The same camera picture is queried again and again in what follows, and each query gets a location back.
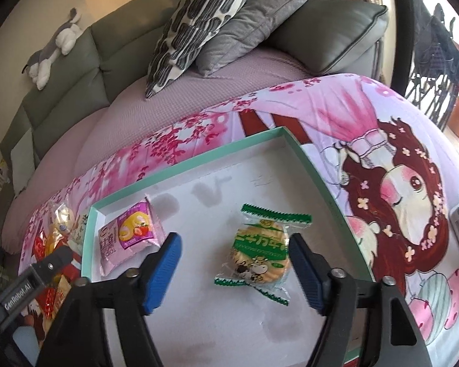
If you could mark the pink snack packet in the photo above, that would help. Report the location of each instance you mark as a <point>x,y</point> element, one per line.
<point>130,233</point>

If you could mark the green cookie packet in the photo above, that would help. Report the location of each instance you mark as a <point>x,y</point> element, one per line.
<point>258,252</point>

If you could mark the black and white patterned pillow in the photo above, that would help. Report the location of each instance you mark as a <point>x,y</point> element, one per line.
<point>191,30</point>

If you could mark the grey pillow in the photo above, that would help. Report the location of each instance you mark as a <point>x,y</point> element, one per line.
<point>244,26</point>

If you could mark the pink sofa cover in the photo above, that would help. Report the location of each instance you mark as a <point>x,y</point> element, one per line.
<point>176,103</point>

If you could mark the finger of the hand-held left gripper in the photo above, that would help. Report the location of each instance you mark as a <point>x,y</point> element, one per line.
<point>55,262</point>

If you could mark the clear cake packet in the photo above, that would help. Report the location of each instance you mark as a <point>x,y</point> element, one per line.
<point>63,216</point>

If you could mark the grey green sofa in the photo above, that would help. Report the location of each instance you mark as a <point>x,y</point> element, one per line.
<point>329,34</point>

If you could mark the white cushion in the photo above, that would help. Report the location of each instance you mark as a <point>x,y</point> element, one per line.
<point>23,160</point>

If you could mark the black folding rack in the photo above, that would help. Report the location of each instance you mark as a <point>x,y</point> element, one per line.
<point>440,46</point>

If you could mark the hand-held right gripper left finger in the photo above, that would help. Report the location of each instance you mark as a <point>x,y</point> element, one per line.
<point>162,275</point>

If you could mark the teal rimmed white box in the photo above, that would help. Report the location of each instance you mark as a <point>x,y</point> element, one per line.
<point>222,183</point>

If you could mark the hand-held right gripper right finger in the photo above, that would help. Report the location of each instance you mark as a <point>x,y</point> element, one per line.
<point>306,275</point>

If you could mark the pink printed blanket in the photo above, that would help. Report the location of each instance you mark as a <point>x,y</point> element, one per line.
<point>386,141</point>

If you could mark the grey and white plush toy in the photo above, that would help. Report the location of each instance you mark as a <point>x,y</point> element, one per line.
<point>63,40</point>

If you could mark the orange red snack packet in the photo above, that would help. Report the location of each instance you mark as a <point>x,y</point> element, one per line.
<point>51,300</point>

